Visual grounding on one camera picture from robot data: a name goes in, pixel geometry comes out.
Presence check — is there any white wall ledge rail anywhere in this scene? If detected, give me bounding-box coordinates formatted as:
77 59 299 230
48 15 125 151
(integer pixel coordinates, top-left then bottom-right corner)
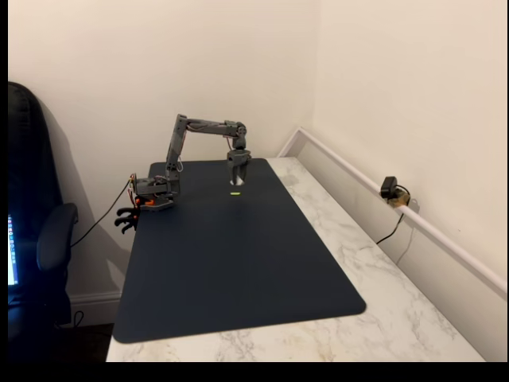
277 127 508 298

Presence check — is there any laptop screen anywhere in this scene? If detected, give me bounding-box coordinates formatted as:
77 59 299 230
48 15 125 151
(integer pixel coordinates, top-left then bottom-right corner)
7 214 20 287

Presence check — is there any dark blue desk mat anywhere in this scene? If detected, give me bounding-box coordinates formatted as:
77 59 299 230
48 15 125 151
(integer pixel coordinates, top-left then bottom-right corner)
112 158 367 344

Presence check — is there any black floor cable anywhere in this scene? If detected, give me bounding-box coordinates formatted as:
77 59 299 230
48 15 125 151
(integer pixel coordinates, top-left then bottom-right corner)
54 310 85 329

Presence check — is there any white baseboard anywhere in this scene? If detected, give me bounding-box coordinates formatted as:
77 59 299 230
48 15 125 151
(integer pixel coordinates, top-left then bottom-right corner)
69 290 122 328

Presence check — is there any black webcam cable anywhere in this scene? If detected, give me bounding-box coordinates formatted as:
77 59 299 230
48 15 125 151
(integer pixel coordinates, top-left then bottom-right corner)
375 212 405 246

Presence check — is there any black office chair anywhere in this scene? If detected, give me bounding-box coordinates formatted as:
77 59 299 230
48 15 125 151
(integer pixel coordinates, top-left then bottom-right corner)
7 81 80 361

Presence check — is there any tan webcam mount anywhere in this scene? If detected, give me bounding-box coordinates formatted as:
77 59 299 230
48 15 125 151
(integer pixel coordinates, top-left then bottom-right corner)
387 192 411 210

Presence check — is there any black webcam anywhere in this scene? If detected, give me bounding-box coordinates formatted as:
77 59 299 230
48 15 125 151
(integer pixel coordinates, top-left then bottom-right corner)
379 176 398 199

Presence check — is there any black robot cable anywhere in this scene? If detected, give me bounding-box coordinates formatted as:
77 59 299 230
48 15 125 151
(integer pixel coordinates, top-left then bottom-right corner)
69 179 133 248

